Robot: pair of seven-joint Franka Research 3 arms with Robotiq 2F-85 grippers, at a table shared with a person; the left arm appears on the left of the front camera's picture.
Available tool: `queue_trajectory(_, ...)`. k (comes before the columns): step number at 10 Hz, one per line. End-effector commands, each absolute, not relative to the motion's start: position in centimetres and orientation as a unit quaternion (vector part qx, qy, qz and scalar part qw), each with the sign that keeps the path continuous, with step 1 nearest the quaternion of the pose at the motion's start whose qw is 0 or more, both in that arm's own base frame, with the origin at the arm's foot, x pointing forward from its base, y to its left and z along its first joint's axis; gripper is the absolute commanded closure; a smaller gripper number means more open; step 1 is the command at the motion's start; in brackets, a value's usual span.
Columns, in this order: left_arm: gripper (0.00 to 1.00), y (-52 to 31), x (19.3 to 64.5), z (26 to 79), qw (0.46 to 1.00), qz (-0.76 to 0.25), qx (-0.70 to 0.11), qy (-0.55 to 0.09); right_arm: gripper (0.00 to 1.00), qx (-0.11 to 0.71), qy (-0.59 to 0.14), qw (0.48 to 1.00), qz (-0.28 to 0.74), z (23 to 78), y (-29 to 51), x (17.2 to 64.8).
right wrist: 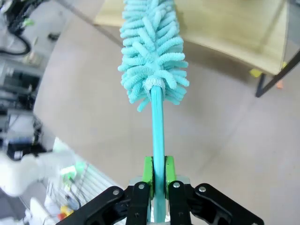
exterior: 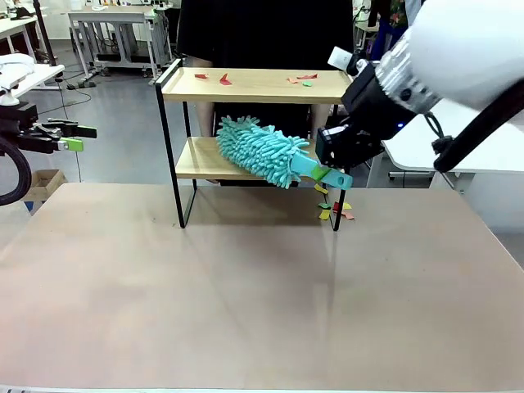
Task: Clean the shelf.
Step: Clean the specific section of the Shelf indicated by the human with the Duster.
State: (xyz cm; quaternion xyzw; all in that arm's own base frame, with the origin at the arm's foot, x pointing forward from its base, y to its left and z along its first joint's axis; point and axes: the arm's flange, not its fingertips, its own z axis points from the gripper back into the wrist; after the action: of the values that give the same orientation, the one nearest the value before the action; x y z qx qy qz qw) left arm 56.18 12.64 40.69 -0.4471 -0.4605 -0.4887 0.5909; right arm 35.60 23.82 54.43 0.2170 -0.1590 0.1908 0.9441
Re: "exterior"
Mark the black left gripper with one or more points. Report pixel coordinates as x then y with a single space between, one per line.
24 123

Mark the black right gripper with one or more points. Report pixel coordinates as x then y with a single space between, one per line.
368 106

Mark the teal chenille duster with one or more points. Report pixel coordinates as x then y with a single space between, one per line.
254 147

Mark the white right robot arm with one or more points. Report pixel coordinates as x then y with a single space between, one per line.
471 49

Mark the person's right forearm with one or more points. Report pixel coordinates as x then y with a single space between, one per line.
204 118

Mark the person's left forearm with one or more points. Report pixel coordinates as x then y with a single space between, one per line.
319 114

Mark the open cardboard box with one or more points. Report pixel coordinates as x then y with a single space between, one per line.
45 180

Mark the red paper scrap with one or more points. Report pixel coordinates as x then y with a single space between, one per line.
201 75
308 76
336 206
225 79

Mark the orange paper scrap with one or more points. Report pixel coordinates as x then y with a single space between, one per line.
349 216

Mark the white desk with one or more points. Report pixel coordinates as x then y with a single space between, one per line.
16 26
45 73

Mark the salmon paper scrap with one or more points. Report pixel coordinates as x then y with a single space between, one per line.
292 79

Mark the black pole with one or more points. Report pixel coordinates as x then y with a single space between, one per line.
43 37

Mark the person in blue trousers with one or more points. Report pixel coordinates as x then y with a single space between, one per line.
387 39

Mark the grey metal workbench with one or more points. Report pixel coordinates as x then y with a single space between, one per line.
106 16

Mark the person in black clothes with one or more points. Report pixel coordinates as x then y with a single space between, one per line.
266 32

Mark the large white table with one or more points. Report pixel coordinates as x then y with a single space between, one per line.
491 155

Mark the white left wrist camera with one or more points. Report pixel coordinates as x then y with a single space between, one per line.
8 96

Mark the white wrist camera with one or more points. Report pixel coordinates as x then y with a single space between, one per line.
339 59
8 96

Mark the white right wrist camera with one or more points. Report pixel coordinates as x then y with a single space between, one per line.
339 59

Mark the wooden two-tier shelf black frame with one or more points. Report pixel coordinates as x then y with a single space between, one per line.
254 97

